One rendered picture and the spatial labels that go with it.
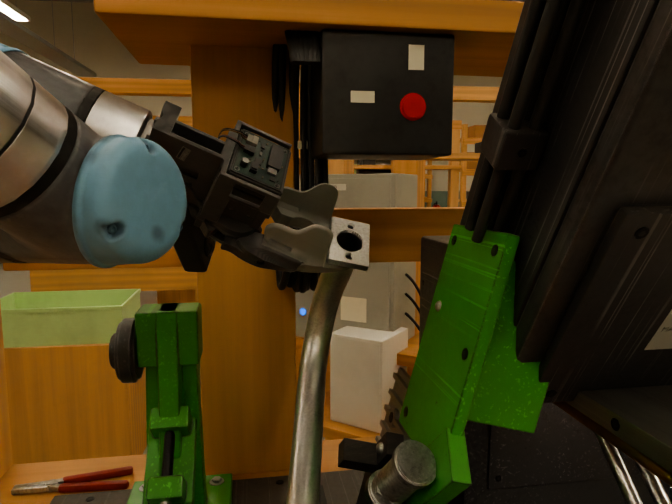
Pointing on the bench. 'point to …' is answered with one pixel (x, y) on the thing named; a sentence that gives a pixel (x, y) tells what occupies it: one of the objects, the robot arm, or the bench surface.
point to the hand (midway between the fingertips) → (335, 252)
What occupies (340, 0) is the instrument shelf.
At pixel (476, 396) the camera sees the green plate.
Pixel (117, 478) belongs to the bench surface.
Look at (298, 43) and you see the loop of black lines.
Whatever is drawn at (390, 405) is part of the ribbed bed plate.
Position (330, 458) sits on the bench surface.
